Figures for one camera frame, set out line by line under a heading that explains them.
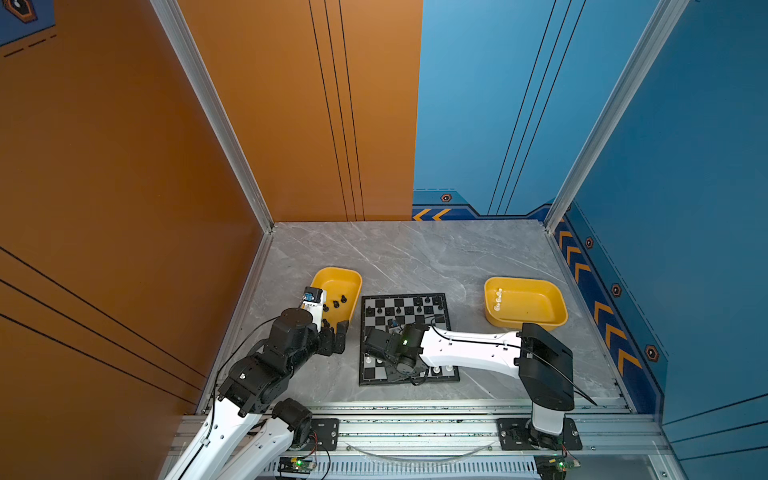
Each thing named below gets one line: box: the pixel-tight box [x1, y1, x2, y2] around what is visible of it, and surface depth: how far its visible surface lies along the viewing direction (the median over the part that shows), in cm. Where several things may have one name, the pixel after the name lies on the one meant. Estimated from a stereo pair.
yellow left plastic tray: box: [310, 267, 363, 334], surface depth 99 cm
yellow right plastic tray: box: [484, 277, 568, 331], surface depth 98 cm
